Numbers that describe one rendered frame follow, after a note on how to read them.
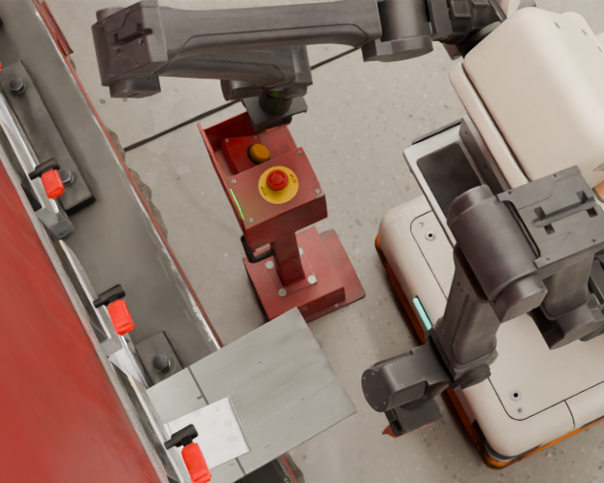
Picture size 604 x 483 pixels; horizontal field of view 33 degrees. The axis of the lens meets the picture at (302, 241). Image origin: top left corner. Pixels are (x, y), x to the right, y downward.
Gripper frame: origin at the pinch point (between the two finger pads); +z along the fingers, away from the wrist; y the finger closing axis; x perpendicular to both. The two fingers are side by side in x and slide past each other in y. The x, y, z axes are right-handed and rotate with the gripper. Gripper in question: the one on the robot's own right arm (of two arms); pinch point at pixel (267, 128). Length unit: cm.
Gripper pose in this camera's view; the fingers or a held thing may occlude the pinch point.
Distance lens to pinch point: 184.1
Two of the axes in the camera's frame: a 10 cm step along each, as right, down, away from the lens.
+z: -1.6, 4.1, 9.0
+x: 4.0, 8.6, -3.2
